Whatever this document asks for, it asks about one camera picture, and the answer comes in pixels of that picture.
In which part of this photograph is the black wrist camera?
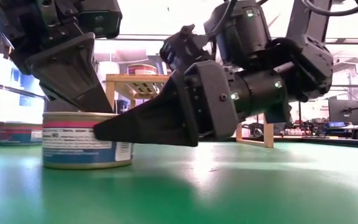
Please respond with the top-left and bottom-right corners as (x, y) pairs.
(159, 24), (217, 73)
(78, 0), (123, 40)

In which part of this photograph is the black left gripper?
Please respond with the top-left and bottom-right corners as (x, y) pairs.
(9, 0), (114, 113)

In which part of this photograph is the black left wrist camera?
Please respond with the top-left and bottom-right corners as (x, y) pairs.
(78, 0), (123, 40)

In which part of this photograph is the blue tray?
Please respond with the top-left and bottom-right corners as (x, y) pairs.
(324, 121), (347, 129)

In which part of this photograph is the green table mat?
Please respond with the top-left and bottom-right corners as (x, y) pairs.
(0, 139), (358, 224)

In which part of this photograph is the black monitor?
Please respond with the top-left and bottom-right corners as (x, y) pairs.
(328, 98), (358, 125)

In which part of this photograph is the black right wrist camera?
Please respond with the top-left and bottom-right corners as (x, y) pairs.
(159, 24), (217, 73)

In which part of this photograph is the long ceiling light bar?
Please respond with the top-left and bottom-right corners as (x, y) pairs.
(116, 33), (358, 45)

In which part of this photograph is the gold-lid red-blue label can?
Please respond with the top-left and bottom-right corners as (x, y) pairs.
(42, 111), (134, 170)
(127, 63), (158, 76)
(0, 122), (44, 147)

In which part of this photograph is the large window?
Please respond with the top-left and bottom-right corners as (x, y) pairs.
(0, 52), (46, 125)

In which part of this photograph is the wooden slatted shelf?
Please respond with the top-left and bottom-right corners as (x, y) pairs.
(105, 73), (275, 148)

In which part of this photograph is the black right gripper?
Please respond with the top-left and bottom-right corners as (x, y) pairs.
(93, 60), (257, 147)

